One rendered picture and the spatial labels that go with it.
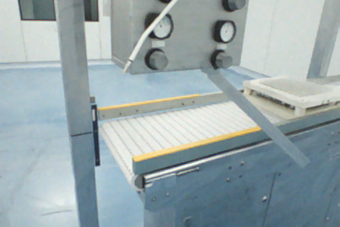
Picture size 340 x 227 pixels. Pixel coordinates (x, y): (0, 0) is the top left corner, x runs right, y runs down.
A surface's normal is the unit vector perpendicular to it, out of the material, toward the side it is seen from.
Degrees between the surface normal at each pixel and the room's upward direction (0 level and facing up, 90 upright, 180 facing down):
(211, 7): 90
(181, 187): 90
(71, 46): 90
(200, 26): 90
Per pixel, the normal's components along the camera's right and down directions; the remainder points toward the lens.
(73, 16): 0.47, 0.33
